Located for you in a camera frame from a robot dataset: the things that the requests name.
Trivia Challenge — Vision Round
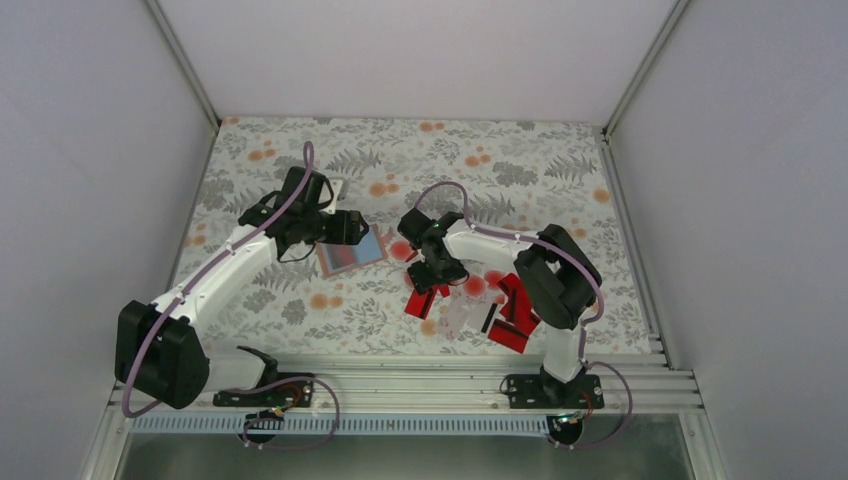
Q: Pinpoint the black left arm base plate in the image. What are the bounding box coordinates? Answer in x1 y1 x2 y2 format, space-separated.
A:
212 372 315 409

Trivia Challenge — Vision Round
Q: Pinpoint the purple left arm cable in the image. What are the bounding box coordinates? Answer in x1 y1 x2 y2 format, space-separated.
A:
119 140 340 452

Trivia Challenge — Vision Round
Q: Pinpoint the perforated grey cable duct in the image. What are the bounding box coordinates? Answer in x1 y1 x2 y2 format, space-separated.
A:
129 412 549 437

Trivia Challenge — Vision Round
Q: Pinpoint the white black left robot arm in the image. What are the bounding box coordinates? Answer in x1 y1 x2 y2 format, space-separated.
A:
115 205 370 409

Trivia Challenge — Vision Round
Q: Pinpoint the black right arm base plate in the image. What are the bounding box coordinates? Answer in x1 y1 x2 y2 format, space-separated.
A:
499 373 605 410

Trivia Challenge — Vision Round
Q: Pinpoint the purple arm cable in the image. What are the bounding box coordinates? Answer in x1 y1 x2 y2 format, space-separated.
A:
119 140 340 452
413 181 634 452

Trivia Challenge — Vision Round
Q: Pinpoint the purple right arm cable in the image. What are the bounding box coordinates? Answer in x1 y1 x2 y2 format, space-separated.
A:
413 181 634 452

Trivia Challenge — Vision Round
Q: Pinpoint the aluminium rail frame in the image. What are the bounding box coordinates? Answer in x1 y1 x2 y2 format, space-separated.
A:
109 351 705 415

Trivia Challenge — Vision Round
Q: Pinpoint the tan leather card holder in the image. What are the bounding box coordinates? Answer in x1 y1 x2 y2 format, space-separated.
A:
317 224 388 278

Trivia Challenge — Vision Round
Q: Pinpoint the red card bottom of pile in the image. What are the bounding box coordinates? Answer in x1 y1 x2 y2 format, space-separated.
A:
487 320 529 354

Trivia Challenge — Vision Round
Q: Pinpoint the floral patterned table mat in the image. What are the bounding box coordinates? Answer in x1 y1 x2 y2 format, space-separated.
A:
178 116 650 355

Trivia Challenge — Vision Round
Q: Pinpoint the red VIP chip card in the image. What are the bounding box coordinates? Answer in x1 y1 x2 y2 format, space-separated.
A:
321 244 356 275

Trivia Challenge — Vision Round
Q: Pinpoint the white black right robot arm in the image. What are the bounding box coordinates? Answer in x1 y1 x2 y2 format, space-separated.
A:
398 209 603 407

